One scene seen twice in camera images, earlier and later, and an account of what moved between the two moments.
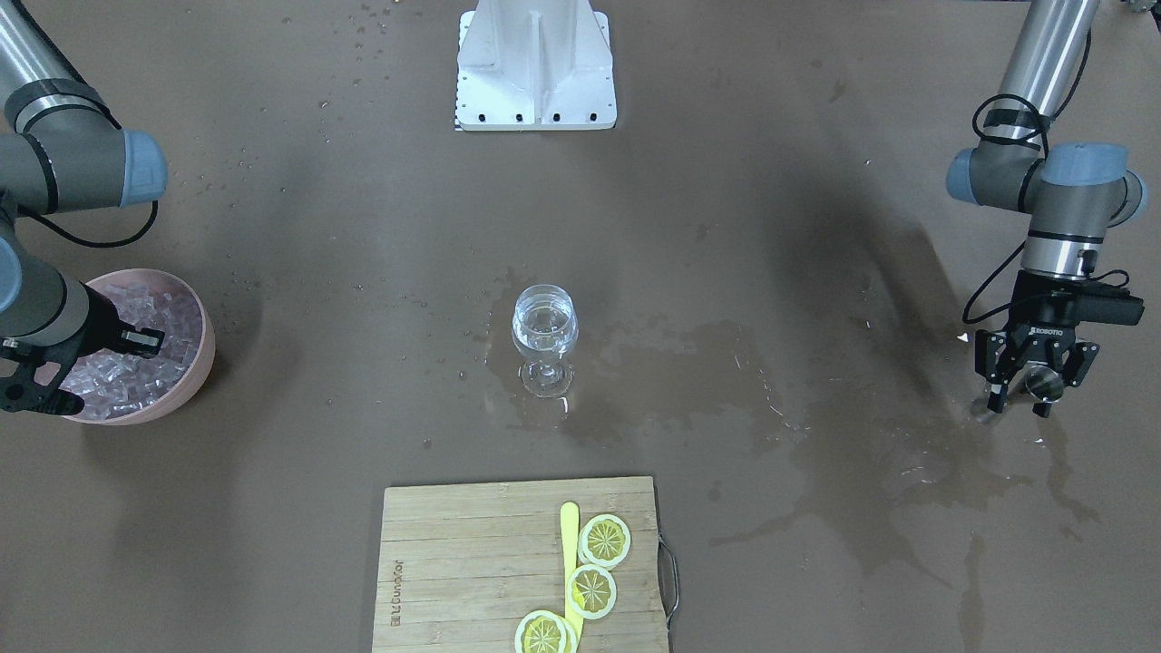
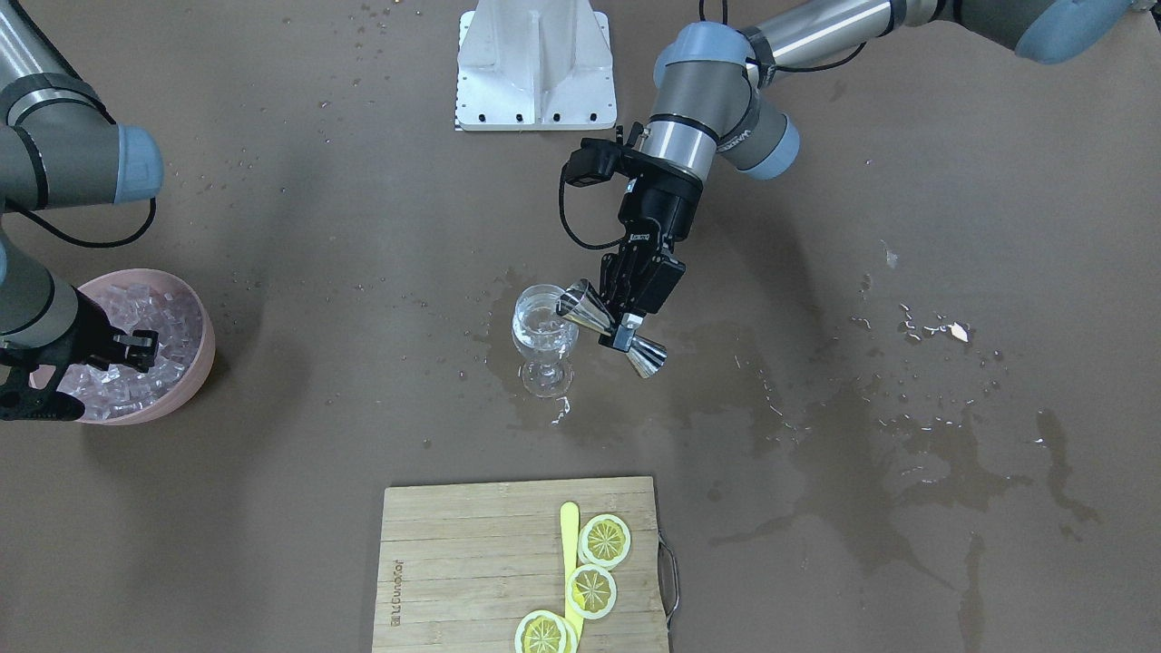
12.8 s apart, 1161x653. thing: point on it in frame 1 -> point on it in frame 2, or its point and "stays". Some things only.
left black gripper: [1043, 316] -> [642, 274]
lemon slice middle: [590, 590] stays
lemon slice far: [604, 540] stays
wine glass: [545, 327] stays
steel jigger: [1044, 383] -> [582, 304]
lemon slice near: [544, 631] stays
